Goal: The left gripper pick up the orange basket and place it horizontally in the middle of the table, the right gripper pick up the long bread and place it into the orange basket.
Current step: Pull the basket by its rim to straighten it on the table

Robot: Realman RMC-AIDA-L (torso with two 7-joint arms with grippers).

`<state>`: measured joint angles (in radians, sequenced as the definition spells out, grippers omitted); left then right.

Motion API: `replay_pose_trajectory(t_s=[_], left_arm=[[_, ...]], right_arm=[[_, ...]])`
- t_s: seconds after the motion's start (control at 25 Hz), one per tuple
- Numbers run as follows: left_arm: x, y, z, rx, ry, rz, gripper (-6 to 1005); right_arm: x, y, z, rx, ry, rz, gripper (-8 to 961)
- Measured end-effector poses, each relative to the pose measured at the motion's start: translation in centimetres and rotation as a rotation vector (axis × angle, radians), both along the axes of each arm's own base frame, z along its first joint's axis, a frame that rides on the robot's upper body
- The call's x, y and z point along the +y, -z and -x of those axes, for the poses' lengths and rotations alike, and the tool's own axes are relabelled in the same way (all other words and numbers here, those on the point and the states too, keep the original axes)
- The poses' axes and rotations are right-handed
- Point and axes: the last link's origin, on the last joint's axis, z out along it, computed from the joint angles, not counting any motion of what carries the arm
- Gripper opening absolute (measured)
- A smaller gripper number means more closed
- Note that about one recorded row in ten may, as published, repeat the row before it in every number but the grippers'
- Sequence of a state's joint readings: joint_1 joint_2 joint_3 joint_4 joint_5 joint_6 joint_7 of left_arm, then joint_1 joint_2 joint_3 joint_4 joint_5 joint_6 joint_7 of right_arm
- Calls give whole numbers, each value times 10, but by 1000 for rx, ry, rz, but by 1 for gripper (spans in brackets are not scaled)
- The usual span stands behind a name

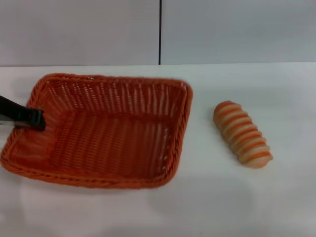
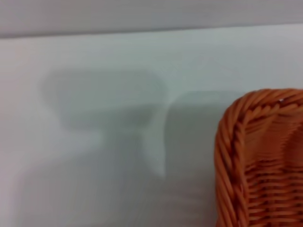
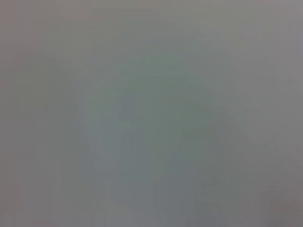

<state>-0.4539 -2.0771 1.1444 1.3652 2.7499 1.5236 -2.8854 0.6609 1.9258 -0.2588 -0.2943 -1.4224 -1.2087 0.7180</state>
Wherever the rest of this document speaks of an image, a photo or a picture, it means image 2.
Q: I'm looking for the orange woven plastic basket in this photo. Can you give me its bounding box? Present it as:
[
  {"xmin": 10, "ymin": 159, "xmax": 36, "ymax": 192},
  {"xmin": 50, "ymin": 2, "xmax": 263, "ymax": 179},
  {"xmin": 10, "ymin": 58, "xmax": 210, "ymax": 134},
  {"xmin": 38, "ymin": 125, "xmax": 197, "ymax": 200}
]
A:
[{"xmin": 214, "ymin": 88, "xmax": 303, "ymax": 227}]

